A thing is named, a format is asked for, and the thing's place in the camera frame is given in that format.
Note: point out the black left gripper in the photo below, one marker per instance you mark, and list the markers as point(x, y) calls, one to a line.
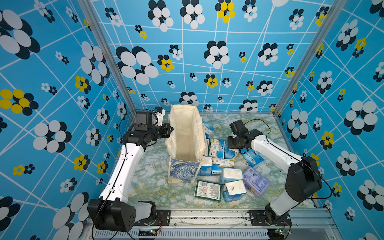
point(166, 131)

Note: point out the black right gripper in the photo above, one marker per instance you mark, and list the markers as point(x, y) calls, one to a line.
point(229, 143)

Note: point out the blue white tissue box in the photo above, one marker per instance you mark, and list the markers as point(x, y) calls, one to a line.
point(209, 131)

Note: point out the cream canvas tote bag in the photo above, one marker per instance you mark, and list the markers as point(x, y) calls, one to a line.
point(186, 144)

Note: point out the blue white front tissue pack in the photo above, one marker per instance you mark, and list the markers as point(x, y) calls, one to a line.
point(206, 166)

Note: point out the blue tissue pack white top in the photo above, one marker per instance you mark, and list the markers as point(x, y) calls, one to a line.
point(234, 191)

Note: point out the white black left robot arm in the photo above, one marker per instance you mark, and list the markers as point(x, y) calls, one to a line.
point(112, 211)

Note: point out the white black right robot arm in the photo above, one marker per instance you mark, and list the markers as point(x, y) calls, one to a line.
point(303, 176)

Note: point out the white blue printed tissue pack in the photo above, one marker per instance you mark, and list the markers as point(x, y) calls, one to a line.
point(217, 148)

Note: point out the colourful small tissue pack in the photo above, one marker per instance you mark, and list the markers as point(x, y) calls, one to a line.
point(219, 164)

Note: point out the purple tissue pack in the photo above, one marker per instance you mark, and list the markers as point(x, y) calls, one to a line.
point(255, 182)

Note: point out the green flat tissue pack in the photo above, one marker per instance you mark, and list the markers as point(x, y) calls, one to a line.
point(208, 191)

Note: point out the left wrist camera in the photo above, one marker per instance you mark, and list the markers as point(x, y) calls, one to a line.
point(160, 113)

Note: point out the left aluminium corner post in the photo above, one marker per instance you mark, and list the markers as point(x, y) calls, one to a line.
point(90, 15)

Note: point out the aluminium corner post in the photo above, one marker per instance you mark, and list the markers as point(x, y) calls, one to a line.
point(324, 29)
point(90, 15)

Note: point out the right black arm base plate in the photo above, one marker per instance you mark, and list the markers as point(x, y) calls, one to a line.
point(266, 218)

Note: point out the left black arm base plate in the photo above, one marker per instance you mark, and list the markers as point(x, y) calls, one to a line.
point(161, 218)

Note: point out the aluminium front rail frame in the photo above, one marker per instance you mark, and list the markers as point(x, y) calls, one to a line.
point(228, 224)

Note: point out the right aluminium corner post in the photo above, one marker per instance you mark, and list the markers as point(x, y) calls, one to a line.
point(324, 29)

